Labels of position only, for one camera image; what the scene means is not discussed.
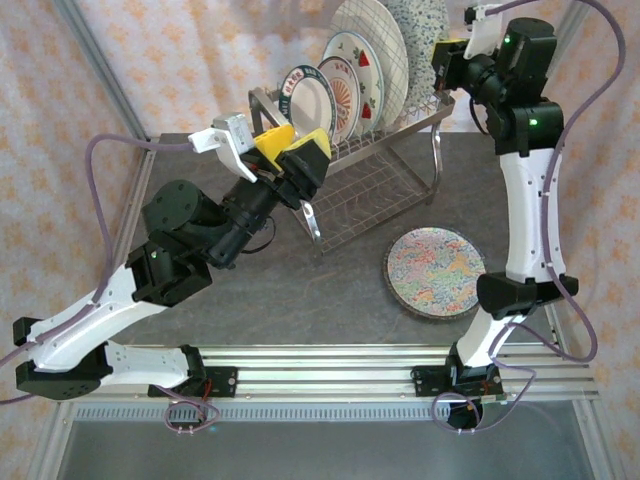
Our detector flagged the blue speckled plate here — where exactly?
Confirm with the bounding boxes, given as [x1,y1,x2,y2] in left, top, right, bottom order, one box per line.
[387,0,449,114]

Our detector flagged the steel wire dish rack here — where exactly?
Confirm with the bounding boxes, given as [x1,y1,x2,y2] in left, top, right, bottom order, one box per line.
[248,62,457,256]

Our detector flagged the blue grid pattern plate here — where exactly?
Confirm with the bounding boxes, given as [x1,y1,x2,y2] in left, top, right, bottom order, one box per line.
[329,0,410,126]

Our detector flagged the strawberry print plate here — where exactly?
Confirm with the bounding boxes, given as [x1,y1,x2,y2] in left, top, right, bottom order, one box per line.
[322,29,386,136]

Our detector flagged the multicolour swirl plate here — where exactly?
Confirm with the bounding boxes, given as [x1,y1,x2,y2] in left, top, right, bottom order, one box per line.
[383,225,487,320]

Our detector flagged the green rimmed white plate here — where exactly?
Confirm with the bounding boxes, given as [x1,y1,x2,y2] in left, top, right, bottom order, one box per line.
[277,63,337,151]

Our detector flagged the orange sunburst plate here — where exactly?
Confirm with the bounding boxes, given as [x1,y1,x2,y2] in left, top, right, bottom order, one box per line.
[317,55,362,144]

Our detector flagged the orange patterned backdrop curtain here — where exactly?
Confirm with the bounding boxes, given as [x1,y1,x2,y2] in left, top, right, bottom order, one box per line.
[0,0,640,480]

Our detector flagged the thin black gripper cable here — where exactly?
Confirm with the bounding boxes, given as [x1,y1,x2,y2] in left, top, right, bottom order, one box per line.
[244,217,277,254]
[469,97,494,136]

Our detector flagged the aluminium frame post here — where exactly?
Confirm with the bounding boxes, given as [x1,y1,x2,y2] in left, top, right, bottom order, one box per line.
[547,0,596,81]
[52,0,152,147]

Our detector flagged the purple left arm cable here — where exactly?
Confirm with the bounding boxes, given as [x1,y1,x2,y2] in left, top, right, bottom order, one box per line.
[0,133,194,406]

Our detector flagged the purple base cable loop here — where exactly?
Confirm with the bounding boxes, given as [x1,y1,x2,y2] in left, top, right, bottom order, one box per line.
[432,367,539,435]
[163,384,222,435]

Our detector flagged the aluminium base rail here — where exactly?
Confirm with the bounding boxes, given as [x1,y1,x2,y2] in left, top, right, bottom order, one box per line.
[52,344,601,402]

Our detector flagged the grey slotted cable duct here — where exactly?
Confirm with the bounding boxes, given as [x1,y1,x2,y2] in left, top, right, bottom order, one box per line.
[69,403,451,424]

